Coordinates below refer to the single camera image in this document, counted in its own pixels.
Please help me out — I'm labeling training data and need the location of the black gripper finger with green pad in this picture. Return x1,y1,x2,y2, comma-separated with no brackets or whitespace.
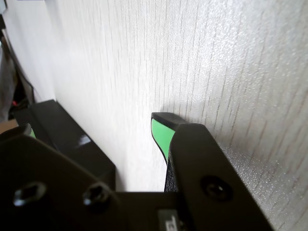
0,123,123,231
151,112,275,231

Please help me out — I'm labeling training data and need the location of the black cardboard box tray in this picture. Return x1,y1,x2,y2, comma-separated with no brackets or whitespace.
14,105,61,154

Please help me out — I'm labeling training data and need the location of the black open box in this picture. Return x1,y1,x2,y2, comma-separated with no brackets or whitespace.
28,100,116,192

